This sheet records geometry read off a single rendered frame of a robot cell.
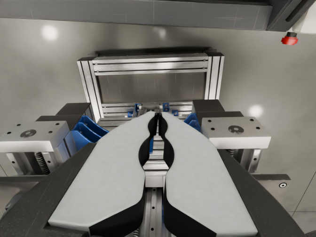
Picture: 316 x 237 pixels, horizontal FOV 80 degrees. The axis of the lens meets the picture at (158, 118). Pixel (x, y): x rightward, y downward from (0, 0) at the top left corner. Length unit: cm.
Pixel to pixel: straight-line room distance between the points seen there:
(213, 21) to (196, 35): 97
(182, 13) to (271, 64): 123
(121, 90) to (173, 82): 33
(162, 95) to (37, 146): 86
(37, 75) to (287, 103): 189
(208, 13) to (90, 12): 21
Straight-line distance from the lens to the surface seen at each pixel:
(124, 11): 39
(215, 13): 39
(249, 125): 50
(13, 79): 179
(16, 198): 59
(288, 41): 61
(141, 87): 121
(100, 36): 141
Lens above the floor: 133
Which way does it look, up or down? 59 degrees down
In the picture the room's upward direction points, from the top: 177 degrees counter-clockwise
